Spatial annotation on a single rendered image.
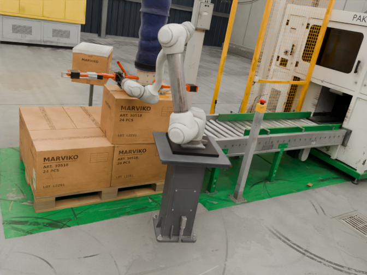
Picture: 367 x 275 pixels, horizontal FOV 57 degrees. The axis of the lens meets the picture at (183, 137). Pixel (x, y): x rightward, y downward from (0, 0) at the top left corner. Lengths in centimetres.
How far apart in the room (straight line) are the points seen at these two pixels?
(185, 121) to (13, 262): 143
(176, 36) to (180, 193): 113
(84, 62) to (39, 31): 589
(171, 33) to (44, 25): 815
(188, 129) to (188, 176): 45
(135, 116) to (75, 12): 756
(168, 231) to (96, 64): 232
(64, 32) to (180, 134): 832
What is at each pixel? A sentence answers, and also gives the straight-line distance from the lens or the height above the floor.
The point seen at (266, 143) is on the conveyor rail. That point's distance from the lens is 363.
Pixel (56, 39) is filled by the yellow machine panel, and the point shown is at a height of 24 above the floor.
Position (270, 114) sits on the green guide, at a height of 62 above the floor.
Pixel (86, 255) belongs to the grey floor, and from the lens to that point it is 255.
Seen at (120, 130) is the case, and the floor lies 67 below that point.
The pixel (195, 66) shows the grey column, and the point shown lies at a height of 101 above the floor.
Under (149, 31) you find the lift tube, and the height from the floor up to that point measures 147.
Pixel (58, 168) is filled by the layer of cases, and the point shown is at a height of 38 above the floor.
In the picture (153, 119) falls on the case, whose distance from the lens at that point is 286.
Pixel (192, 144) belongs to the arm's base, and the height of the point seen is 80.
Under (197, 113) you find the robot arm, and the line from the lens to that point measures 232.
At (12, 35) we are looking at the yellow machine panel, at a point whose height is 24.
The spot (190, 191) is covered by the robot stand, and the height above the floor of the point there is 44.
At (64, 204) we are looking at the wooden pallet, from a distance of 300.
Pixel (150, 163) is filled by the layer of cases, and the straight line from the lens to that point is 306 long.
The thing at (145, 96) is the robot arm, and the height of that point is 103.
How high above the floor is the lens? 171
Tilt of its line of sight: 21 degrees down
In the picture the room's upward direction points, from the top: 10 degrees clockwise
